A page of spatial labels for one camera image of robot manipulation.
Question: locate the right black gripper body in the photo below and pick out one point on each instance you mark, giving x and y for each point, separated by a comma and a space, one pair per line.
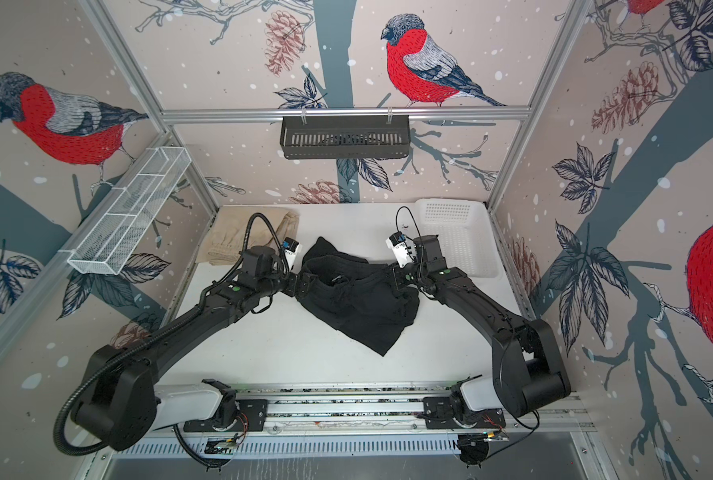
413, 273

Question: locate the white plastic laundry basket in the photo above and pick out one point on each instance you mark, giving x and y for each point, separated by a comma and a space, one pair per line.
465, 234

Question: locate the horizontal aluminium frame bar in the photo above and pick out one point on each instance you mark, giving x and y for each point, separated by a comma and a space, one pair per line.
473, 113

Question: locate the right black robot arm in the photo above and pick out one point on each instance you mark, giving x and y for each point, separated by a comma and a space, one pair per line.
527, 371

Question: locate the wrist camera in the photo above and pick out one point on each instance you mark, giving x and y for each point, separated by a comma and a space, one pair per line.
290, 247
397, 243

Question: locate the black hanging wire basket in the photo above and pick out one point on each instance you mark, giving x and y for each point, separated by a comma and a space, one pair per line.
345, 137

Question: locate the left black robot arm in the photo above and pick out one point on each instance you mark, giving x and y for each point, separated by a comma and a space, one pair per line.
120, 400

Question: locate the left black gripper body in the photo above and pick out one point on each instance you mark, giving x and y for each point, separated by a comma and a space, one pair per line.
289, 284

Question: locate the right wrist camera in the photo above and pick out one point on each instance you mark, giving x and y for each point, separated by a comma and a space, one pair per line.
397, 243

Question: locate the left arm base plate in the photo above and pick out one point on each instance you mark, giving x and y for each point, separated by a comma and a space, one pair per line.
249, 415

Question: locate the aluminium mounting rail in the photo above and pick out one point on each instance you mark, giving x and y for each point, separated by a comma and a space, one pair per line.
333, 409

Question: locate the black shorts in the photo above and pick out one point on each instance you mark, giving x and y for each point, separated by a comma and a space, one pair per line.
353, 296

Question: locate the white wire mesh shelf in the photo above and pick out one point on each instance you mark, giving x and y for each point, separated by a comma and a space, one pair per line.
112, 239

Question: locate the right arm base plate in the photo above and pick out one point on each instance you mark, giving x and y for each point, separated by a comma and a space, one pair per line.
447, 413

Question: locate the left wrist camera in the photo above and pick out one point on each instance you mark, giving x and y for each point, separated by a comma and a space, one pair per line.
290, 247

